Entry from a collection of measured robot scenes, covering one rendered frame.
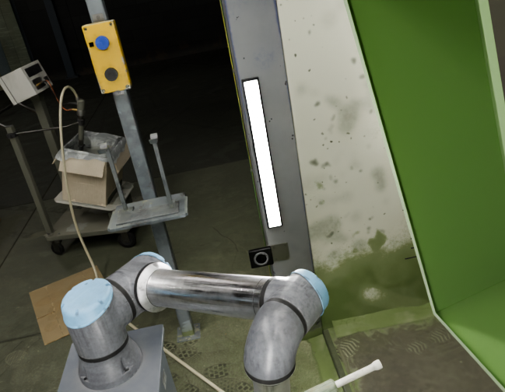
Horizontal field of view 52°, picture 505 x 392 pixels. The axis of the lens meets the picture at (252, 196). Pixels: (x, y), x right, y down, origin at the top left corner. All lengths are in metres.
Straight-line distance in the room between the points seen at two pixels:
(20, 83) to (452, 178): 2.82
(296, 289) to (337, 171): 1.01
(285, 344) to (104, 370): 0.64
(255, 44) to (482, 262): 1.10
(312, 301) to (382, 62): 0.68
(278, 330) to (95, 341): 0.61
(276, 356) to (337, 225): 1.18
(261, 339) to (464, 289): 0.99
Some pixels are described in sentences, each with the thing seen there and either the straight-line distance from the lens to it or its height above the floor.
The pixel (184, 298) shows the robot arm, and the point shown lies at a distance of 1.44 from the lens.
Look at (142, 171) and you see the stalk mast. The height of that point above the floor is 0.92.
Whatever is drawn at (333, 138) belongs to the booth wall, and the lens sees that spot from 2.08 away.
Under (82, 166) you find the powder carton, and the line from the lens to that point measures 3.47.
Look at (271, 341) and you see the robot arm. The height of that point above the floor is 0.95.
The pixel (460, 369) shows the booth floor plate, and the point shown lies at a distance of 2.36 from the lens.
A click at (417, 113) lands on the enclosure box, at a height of 1.20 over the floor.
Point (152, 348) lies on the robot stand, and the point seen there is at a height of 0.64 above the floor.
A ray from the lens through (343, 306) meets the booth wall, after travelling 2.48.
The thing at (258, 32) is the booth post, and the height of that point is 1.43.
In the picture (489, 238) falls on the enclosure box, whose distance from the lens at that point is 1.91.
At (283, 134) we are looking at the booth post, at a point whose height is 1.04.
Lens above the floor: 1.70
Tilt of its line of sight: 25 degrees down
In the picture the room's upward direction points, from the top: 11 degrees counter-clockwise
